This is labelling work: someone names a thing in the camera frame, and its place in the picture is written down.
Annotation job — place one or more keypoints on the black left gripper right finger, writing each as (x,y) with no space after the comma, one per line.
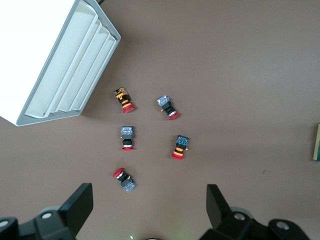
(220,212)

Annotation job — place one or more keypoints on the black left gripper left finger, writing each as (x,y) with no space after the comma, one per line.
(72,212)

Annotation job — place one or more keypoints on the red mushroom pushbutton blue block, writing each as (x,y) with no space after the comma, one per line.
(167,106)
(125,181)
(128,137)

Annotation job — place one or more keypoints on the red orange-collared button black block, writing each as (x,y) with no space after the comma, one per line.
(180,146)

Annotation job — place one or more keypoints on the red orange-collared button orange block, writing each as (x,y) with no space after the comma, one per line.
(123,100)

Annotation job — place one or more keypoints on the brown table mat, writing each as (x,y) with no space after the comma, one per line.
(225,75)

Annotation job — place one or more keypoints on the white slotted storage bin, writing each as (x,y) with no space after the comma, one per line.
(37,50)

